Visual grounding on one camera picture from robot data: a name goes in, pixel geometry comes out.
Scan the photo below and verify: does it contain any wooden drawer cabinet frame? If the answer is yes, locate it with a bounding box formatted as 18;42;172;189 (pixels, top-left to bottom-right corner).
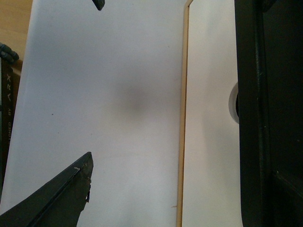
176;0;192;227

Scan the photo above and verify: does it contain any white lower drawer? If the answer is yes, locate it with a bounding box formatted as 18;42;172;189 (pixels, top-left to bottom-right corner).
182;0;242;227

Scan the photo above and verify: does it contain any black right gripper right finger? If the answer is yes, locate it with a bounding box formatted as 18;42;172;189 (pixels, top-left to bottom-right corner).
92;0;105;11

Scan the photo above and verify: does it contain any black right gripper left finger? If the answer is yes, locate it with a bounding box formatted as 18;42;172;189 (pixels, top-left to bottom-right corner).
0;152;93;227

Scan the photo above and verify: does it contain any black drawer handle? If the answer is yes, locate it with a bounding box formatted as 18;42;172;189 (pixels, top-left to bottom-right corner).
235;0;303;227

